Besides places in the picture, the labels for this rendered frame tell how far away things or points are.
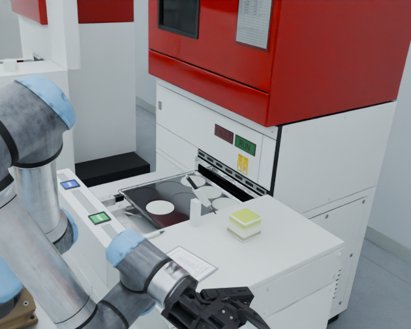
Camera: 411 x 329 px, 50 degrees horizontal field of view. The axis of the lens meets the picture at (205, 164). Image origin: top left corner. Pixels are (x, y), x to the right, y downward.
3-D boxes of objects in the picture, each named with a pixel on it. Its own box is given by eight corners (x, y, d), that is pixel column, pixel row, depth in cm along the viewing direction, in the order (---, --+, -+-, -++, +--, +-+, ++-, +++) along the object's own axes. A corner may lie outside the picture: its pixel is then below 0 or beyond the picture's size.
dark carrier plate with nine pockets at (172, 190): (197, 172, 188) (197, 171, 188) (250, 208, 163) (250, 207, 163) (122, 192, 170) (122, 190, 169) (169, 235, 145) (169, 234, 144)
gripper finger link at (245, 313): (261, 350, 72) (217, 320, 75) (265, 344, 73) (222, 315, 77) (271, 328, 70) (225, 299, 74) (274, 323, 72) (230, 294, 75)
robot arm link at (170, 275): (166, 284, 84) (181, 252, 81) (185, 299, 82) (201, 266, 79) (141, 302, 78) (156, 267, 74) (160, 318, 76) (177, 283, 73)
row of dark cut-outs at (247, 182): (198, 154, 193) (198, 149, 192) (267, 196, 161) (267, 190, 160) (197, 154, 193) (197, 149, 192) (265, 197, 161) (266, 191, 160)
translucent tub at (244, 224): (244, 224, 140) (246, 206, 137) (261, 235, 135) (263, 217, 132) (226, 232, 135) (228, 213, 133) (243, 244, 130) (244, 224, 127)
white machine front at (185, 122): (160, 150, 226) (160, 72, 209) (269, 226, 167) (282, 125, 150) (154, 151, 224) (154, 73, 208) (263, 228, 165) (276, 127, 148)
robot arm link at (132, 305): (100, 316, 89) (96, 288, 81) (137, 277, 96) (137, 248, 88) (130, 339, 87) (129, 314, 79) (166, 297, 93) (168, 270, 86)
